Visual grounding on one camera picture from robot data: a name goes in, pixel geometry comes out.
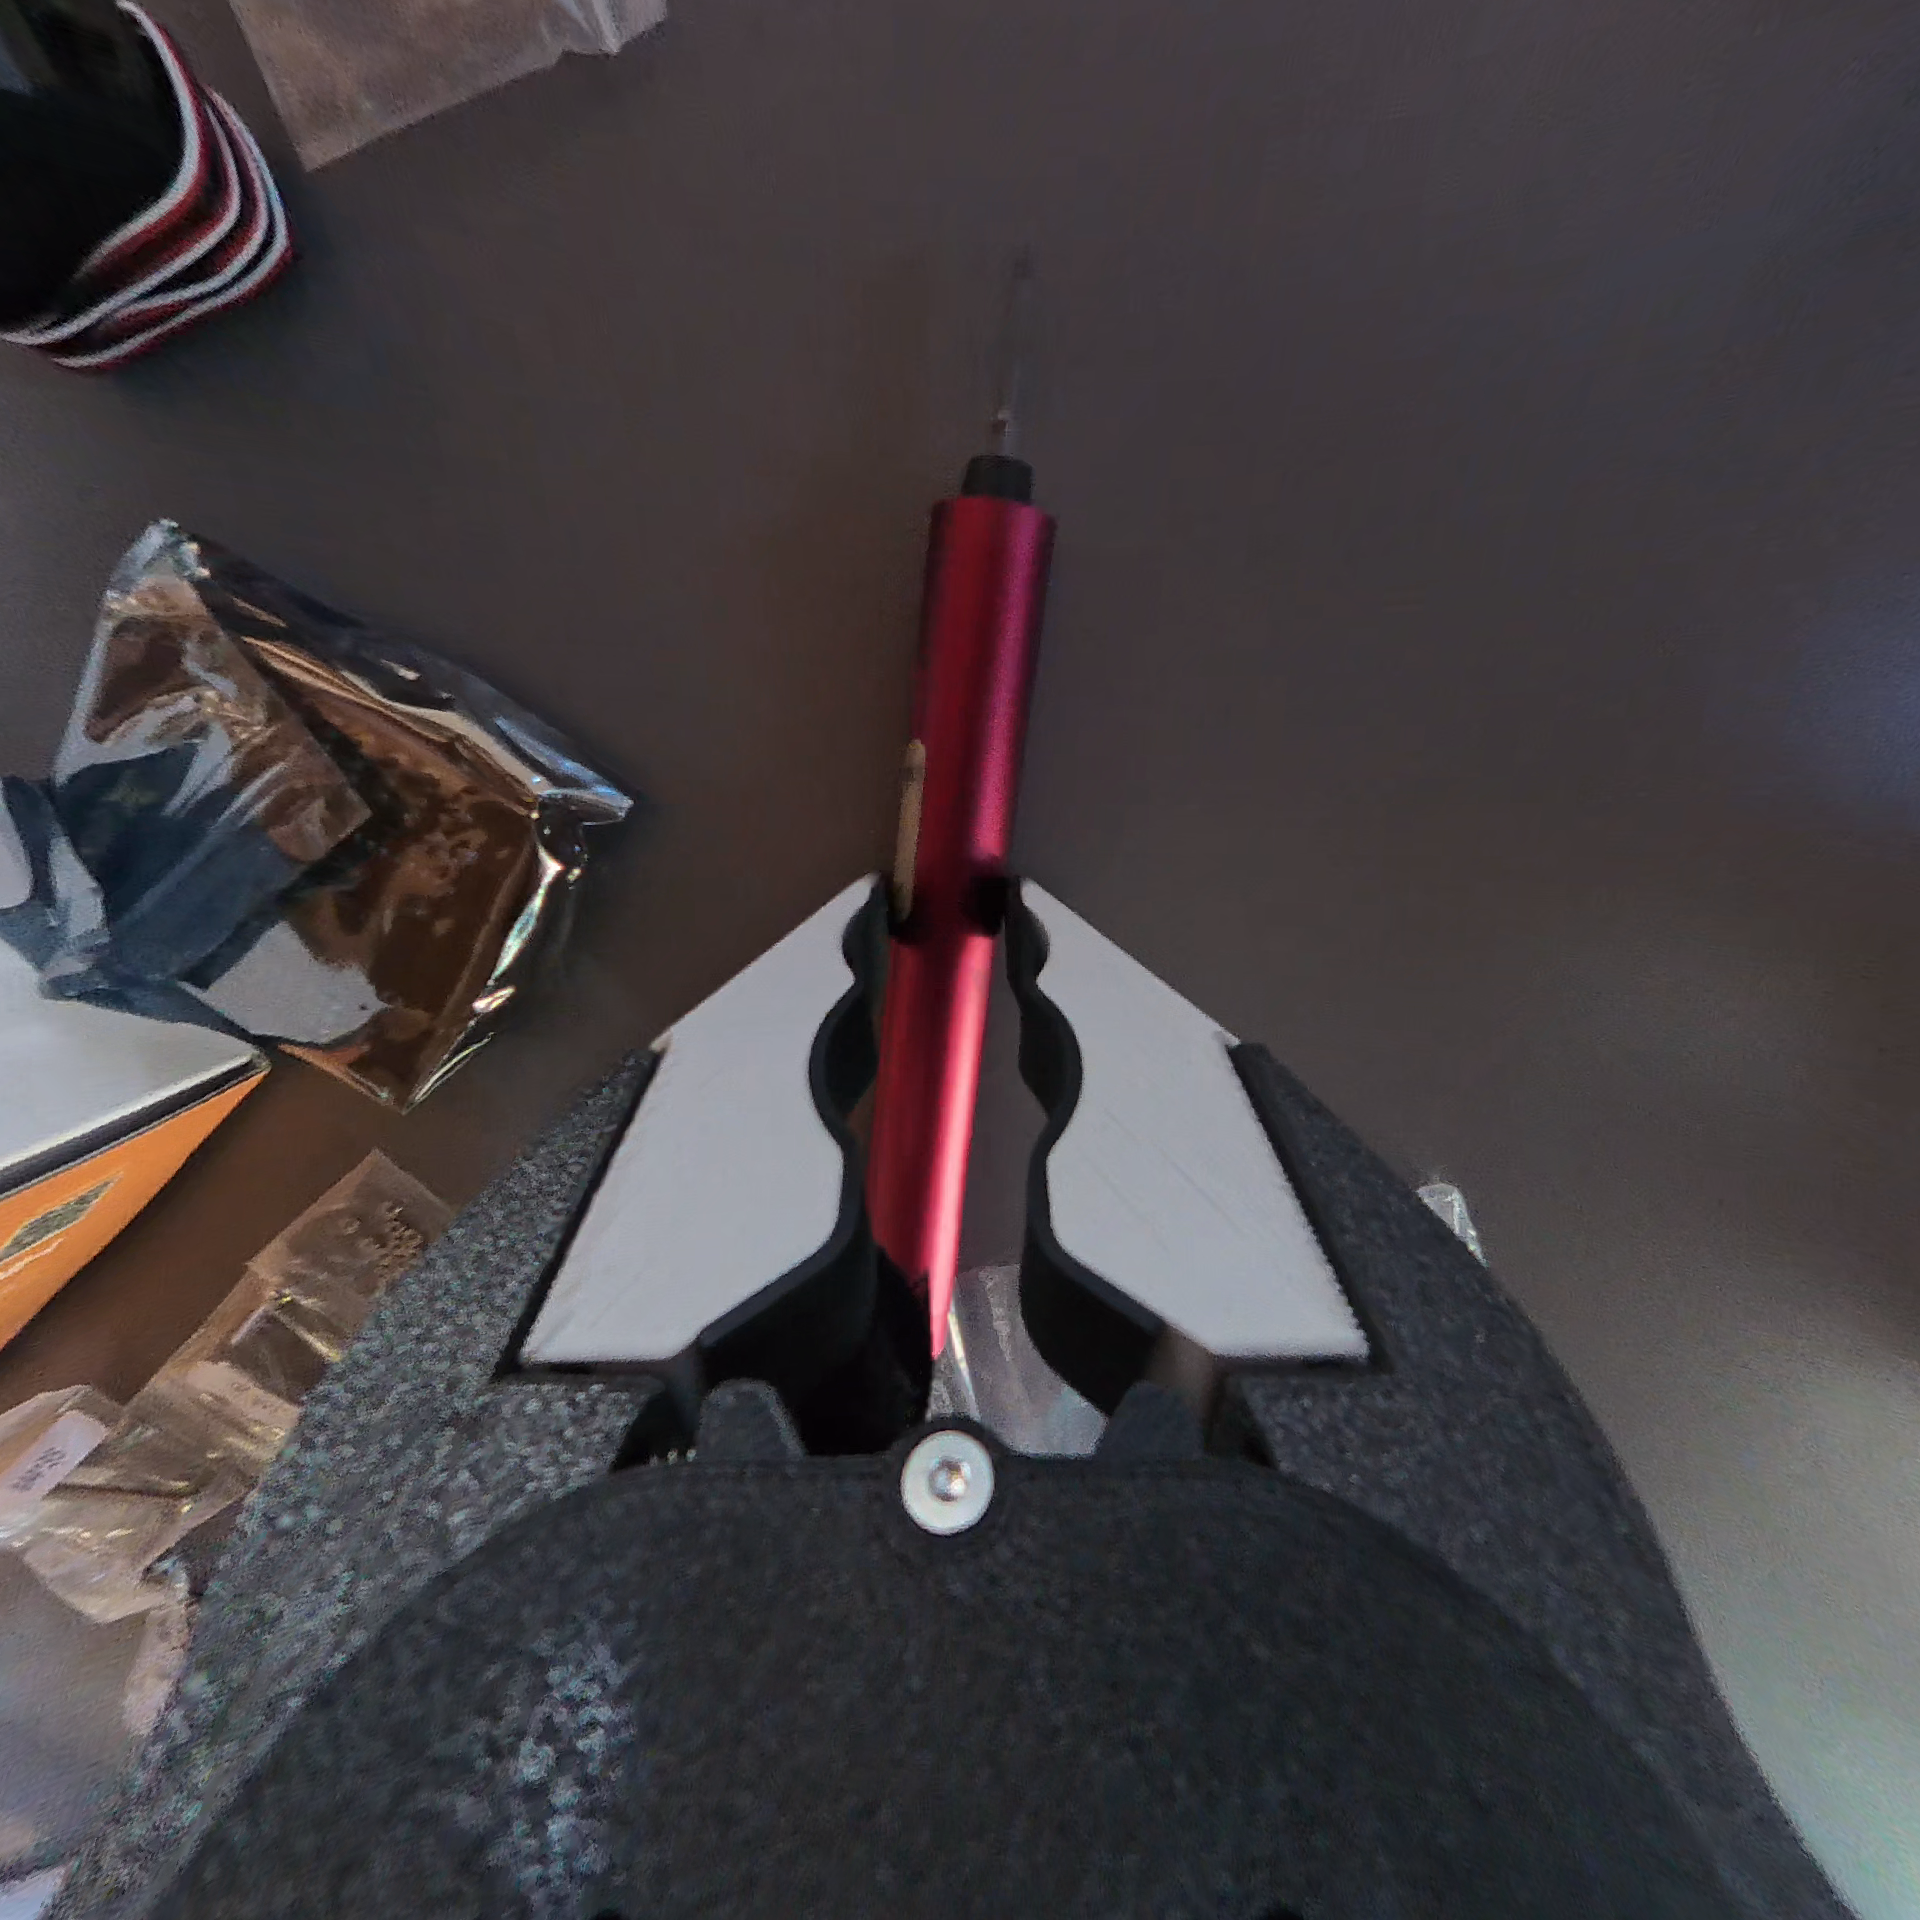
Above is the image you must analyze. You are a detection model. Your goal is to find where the pile of small screw bags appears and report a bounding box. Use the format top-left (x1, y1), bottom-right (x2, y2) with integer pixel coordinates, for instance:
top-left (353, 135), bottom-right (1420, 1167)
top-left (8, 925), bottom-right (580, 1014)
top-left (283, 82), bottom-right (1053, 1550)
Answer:
top-left (0, 1147), bottom-right (461, 1631)

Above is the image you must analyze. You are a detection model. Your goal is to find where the red white striped object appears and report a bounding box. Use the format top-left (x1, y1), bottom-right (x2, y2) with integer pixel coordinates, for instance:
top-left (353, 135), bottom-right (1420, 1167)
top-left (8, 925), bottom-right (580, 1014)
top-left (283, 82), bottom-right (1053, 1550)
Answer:
top-left (0, 0), bottom-right (299, 373)

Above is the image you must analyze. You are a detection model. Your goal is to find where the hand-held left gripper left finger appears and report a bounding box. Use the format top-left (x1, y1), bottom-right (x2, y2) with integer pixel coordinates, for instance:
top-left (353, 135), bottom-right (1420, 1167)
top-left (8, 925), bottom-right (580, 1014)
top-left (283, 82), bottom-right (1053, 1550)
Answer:
top-left (522, 878), bottom-right (906, 1455)

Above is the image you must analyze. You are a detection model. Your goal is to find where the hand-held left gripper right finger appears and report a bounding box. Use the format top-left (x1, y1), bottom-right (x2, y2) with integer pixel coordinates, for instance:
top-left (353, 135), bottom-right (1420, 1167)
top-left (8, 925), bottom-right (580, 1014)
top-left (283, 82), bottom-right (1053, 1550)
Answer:
top-left (1006, 883), bottom-right (1369, 1415)

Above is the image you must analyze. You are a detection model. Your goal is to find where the silver antistatic bag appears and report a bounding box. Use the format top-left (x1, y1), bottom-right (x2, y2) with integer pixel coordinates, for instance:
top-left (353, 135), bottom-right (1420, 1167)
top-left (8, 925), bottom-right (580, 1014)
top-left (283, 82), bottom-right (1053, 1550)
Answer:
top-left (0, 517), bottom-right (635, 1117)

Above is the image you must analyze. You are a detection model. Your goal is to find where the red screwdriver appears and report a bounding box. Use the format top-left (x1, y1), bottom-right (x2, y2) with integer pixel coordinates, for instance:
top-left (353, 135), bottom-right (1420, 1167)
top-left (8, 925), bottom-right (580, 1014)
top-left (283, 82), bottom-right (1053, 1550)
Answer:
top-left (862, 247), bottom-right (1061, 1369)

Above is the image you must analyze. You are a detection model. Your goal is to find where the orange and white cardboard box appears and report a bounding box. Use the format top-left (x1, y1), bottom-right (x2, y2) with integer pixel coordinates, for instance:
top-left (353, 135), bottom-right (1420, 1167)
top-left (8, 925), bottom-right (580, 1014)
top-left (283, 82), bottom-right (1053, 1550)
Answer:
top-left (0, 961), bottom-right (273, 1354)

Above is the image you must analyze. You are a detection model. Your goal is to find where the empty clear zip bag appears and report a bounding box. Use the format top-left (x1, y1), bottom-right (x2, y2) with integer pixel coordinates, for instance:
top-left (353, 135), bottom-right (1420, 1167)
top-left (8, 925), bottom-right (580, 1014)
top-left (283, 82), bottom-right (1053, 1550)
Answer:
top-left (225, 0), bottom-right (673, 173)

